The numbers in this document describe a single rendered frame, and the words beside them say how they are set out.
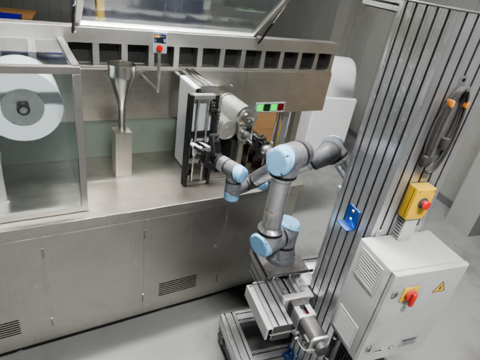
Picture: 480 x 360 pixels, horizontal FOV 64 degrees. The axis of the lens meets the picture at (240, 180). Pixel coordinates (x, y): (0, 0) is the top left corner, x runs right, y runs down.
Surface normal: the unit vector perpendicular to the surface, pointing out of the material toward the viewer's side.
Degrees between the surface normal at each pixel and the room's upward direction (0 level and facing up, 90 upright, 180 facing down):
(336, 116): 90
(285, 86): 90
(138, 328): 0
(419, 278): 90
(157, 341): 0
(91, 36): 90
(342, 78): 79
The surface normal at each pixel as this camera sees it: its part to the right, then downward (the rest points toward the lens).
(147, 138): 0.47, 0.49
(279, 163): -0.67, 0.15
